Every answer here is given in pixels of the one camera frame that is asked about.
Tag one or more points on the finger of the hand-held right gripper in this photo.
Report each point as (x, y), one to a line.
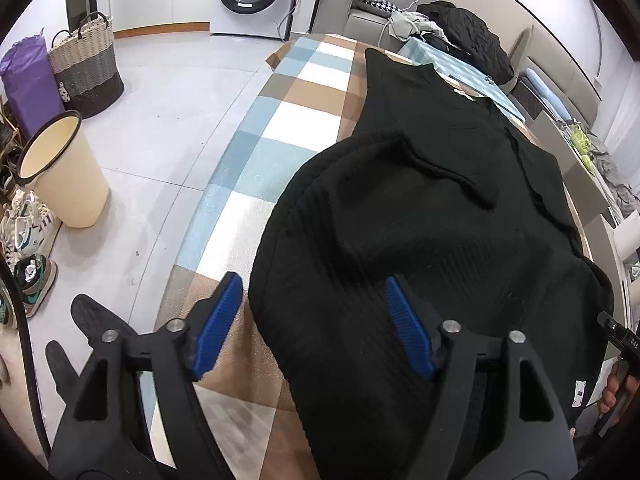
(609, 324)

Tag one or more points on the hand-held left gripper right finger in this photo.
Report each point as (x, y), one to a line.
(407, 335)

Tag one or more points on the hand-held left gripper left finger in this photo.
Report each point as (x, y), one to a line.
(220, 327)

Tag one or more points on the black knit sweater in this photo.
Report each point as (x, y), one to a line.
(425, 220)

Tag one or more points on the person's right hand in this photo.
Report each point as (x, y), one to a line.
(612, 390)

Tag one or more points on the grey side table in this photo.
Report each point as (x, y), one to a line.
(587, 200)
(545, 127)

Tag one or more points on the grey crumpled cloth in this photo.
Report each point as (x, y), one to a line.
(615, 180)

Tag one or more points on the green toy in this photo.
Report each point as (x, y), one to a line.
(580, 140)

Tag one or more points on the green black sneaker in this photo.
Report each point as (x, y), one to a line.
(6, 310)
(35, 285)

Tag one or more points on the cream waste bin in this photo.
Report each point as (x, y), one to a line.
(70, 180)

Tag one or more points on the checked blanket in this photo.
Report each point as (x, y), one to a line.
(280, 125)

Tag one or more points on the white sneaker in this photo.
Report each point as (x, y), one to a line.
(15, 242)
(30, 210)

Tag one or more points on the beige upholstered sofa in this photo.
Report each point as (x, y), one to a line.
(560, 70)

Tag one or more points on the light blue checked cloth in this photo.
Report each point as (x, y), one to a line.
(450, 60)

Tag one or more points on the woven laundry basket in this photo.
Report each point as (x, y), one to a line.
(85, 70)

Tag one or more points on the black quilted jacket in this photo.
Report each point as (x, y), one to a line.
(470, 40)

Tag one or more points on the white grey garment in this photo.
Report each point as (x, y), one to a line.
(410, 24)

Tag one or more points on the purple bag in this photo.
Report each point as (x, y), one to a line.
(25, 80)

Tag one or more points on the houndstooth cushion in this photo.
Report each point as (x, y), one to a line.
(375, 5)

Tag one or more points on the grey sofa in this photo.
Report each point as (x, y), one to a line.
(335, 10)

